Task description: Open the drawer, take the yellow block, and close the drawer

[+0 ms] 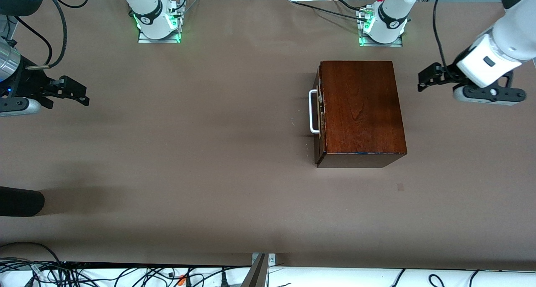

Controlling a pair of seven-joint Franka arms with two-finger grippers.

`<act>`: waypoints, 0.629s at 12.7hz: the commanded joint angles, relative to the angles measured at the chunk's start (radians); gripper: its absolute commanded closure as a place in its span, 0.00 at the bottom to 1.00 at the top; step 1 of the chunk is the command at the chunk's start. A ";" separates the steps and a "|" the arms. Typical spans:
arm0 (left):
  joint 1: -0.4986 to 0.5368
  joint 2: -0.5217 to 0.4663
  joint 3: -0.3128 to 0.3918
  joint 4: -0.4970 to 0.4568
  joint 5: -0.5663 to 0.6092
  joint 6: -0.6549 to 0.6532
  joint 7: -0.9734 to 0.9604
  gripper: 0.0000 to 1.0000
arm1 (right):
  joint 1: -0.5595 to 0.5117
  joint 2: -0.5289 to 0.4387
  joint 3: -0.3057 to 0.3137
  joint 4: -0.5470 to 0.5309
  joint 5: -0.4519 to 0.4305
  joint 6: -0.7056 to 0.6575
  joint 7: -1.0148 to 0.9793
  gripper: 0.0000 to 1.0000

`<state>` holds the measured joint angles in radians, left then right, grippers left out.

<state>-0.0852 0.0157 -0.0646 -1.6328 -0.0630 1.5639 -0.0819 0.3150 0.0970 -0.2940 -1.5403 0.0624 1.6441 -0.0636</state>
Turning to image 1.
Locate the dark brown wooden cabinet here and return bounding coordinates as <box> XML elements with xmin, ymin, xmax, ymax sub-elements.
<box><xmin>314</xmin><ymin>61</ymin><xmax>407</xmax><ymax>168</ymax></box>

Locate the black ribbed cylinder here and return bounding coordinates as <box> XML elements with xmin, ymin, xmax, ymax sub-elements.
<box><xmin>0</xmin><ymin>186</ymin><xmax>45</xmax><ymax>217</ymax></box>

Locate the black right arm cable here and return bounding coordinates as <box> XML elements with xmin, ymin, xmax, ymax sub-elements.
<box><xmin>15</xmin><ymin>0</ymin><xmax>90</xmax><ymax>70</ymax></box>

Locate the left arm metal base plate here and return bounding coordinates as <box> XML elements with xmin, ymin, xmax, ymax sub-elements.
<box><xmin>358</xmin><ymin>8</ymin><xmax>403</xmax><ymax>48</ymax></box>

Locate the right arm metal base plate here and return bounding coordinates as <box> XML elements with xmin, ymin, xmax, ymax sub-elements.
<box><xmin>137</xmin><ymin>10</ymin><xmax>183</xmax><ymax>44</ymax></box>

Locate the long black table cable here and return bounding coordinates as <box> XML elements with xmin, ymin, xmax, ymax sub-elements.
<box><xmin>291</xmin><ymin>0</ymin><xmax>373</xmax><ymax>21</ymax></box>

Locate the black looped cable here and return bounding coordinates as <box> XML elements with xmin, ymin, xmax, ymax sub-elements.
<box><xmin>0</xmin><ymin>242</ymin><xmax>63</xmax><ymax>275</ymax></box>

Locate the black cable tangle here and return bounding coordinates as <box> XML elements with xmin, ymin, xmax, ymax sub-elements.
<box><xmin>0</xmin><ymin>258</ymin><xmax>235</xmax><ymax>287</ymax></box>

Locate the grey metal bracket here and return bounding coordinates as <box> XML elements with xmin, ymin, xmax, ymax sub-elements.
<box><xmin>242</xmin><ymin>253</ymin><xmax>277</xmax><ymax>287</ymax></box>

